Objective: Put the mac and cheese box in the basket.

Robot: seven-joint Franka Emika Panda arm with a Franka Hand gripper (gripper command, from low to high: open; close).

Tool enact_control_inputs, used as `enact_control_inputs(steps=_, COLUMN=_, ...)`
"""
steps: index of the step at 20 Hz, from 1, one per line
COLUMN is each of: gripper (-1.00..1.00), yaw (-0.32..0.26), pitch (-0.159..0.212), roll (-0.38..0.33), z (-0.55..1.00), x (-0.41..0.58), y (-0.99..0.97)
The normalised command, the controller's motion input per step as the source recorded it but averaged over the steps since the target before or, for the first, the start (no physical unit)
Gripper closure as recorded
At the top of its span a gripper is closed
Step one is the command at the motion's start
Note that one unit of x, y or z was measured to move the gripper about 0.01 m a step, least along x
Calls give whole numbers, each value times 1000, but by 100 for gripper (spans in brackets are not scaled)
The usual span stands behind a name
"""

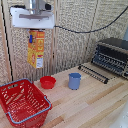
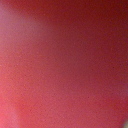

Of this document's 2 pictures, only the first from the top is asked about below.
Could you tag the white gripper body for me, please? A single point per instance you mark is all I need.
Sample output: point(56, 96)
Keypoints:
point(32, 20)

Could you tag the orange macaroni and cheese carton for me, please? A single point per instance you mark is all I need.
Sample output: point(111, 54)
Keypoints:
point(36, 50)

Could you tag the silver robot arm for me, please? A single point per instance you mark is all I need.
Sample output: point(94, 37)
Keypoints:
point(36, 4)

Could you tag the red bowl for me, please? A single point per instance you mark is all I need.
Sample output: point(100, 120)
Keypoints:
point(47, 82)

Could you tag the blue plastic cup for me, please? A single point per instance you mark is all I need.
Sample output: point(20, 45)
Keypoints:
point(74, 81)

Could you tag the red plastic shopping basket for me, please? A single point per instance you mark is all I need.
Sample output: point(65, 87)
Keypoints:
point(23, 103)

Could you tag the black toaster oven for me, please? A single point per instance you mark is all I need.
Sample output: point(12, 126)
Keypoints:
point(111, 56)

